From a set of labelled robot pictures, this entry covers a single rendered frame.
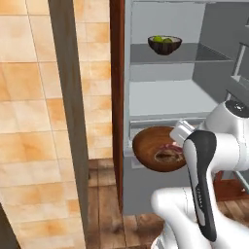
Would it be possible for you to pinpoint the dark bowl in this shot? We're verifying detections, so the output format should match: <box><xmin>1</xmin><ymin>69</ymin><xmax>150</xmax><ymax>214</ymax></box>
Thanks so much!
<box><xmin>147</xmin><ymin>34</ymin><xmax>183</xmax><ymax>56</ymax></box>

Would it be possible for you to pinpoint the red raw steak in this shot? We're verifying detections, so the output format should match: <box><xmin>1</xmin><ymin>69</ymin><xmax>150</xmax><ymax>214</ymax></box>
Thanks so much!
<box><xmin>161</xmin><ymin>143</ymin><xmax>185</xmax><ymax>155</ymax></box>

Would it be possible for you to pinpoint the reddish wooden cabinet panel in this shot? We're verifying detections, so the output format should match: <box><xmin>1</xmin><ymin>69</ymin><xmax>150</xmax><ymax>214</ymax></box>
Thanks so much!
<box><xmin>109</xmin><ymin>0</ymin><xmax>126</xmax><ymax>212</ymax></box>

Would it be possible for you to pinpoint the grey fridge door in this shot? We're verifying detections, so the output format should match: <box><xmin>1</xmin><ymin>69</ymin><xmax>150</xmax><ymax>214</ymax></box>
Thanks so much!
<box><xmin>225</xmin><ymin>18</ymin><xmax>249</xmax><ymax>108</ymax></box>

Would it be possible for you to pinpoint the grey fridge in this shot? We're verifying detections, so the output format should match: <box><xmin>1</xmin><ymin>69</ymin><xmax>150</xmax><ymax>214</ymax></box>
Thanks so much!
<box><xmin>122</xmin><ymin>0</ymin><xmax>249</xmax><ymax>216</ymax></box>

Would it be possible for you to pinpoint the brown chicken drumstick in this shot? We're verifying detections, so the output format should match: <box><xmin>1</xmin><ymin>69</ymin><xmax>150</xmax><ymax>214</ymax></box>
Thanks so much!
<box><xmin>154</xmin><ymin>150</ymin><xmax>185</xmax><ymax>164</ymax></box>

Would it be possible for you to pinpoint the dark brown wall post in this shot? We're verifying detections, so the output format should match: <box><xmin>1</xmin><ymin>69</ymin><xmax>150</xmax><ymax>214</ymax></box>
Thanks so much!
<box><xmin>48</xmin><ymin>0</ymin><xmax>90</xmax><ymax>236</ymax></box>

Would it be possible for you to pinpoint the grey fridge shelf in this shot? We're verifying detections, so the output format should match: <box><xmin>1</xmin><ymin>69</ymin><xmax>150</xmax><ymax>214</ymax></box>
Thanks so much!
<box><xmin>129</xmin><ymin>42</ymin><xmax>233</xmax><ymax>65</ymax></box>
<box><xmin>128</xmin><ymin>79</ymin><xmax>225</xmax><ymax>119</ymax></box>

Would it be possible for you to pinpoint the brown wooden bowl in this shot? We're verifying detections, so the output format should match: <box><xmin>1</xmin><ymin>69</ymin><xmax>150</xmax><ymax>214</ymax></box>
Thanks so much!
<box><xmin>131</xmin><ymin>125</ymin><xmax>190</xmax><ymax>173</ymax></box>

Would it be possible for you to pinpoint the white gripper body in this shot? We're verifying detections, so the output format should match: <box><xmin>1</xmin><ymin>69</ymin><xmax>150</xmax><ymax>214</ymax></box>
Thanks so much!
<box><xmin>169</xmin><ymin>119</ymin><xmax>196</xmax><ymax>146</ymax></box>

